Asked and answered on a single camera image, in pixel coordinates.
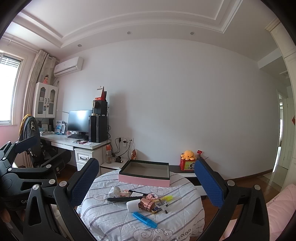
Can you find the black tv remote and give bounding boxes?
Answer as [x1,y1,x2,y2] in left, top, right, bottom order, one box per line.
[107,196,143,202]

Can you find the yellow highlighter pen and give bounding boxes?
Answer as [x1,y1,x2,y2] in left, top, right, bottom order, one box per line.
[160,195,173,202]

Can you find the white charger block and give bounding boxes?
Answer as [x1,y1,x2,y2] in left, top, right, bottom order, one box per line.
[126,199,142,213]

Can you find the pink storage box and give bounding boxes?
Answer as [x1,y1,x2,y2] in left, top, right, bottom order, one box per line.
[118,160,170,187]

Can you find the pink donut brick figure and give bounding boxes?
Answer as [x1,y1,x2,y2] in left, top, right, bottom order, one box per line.
[145,193,158,200]

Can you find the rose gold metal cup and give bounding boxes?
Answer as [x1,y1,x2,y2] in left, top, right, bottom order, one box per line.
[139,198,155,212]

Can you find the pink owl brick figure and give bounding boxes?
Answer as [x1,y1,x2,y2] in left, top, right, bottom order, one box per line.
[120,190,132,197]

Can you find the black hair clip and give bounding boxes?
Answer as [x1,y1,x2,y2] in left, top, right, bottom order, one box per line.
[128,190,148,196]

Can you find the black office chair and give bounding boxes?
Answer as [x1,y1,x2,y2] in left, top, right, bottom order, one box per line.
[18,114,71,173]

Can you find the white bedside cabinet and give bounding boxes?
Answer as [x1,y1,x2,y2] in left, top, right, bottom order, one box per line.
[100,158,128,175]

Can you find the white desk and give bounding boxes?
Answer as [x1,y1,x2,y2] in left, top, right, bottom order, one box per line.
[41,134,110,171]

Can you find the red cartoon box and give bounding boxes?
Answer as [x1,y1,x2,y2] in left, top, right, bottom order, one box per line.
[180,159,196,171]

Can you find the striped white table cloth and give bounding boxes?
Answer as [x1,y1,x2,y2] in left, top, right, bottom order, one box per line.
[76,170,206,241]

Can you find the pink bedding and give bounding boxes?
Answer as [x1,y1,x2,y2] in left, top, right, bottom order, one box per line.
[219,184,296,241]

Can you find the orange octopus plush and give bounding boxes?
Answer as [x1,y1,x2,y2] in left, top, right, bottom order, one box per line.
[181,150,196,161]

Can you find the orange cap bottle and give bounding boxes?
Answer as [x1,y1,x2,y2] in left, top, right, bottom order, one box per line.
[106,144,112,164]

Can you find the black keyboard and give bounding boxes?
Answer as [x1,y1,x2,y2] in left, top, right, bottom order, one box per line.
[68,134,89,141]

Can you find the white glass door cabinet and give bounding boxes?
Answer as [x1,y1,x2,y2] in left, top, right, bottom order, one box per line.
[32,82,59,118]

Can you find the computer monitor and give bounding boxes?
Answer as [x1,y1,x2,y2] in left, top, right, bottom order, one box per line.
[68,110,92,133]

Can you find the black pc tower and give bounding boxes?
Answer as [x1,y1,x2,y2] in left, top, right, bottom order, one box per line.
[89,115,107,143]

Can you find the orange snack bag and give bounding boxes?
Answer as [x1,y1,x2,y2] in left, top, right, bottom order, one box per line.
[130,149,137,160]

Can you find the doll on cabinet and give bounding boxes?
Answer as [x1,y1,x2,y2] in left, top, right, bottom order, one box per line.
[43,75,49,84]

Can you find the window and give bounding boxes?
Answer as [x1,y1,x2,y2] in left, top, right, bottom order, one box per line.
[0,50,23,126]

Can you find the white door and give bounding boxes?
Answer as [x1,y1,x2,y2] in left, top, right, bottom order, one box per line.
[278,95,295,169]

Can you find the black box on tower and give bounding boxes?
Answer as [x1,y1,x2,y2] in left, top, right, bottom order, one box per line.
[93,100,107,115]

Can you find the red white paper bag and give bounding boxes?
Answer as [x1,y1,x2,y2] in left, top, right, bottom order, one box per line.
[94,86,107,101]

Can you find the wall power outlets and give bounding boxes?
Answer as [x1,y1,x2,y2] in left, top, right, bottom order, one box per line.
[115,137,134,147]

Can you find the white wall air conditioner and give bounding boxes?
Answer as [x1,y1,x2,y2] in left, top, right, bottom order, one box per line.
[54,57,84,77]

